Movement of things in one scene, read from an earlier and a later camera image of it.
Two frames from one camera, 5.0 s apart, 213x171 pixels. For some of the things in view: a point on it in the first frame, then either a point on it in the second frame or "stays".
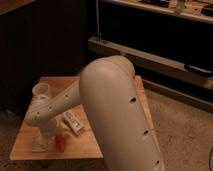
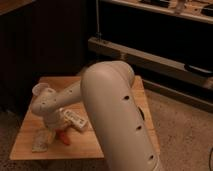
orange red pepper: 60,142 → 61,134
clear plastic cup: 40,89 stays
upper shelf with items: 198,10 stays
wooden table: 74,138 stays
